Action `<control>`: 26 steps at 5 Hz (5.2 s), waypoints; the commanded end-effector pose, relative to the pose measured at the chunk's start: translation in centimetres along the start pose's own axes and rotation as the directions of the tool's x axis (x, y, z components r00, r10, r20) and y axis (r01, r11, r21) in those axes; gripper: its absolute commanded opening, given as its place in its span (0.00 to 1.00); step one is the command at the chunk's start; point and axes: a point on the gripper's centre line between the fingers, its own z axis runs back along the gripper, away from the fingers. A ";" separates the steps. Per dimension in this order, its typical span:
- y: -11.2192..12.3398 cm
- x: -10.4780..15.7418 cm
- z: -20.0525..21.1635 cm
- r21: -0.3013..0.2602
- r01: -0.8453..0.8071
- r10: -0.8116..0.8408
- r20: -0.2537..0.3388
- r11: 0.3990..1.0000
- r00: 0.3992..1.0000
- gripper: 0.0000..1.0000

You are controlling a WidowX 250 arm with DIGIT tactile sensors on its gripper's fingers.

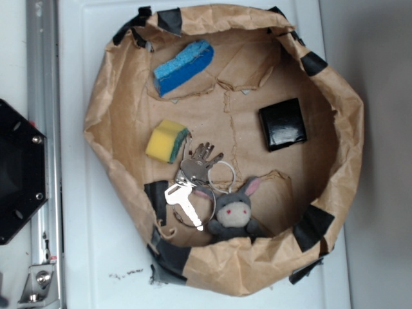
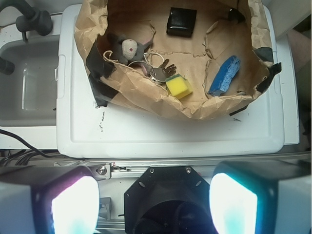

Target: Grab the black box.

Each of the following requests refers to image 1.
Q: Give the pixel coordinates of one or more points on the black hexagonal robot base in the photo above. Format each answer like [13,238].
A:
[23,172]

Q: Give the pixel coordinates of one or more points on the black box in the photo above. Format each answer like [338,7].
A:
[282,124]

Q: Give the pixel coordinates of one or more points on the brown paper bag bin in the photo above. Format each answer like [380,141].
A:
[306,189]

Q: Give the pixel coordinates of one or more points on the yellow green sponge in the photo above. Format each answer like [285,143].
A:
[166,140]

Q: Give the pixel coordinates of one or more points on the silver key bunch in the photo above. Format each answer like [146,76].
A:
[194,173]

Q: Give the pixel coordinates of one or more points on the blue sponge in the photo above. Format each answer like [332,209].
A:
[193,59]

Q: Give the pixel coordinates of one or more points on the grey donkey plush keychain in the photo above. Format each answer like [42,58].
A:
[233,213]

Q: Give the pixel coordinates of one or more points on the aluminium profile rail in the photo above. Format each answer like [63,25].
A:
[43,111]

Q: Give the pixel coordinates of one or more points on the metal corner bracket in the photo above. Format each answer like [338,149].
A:
[41,288]

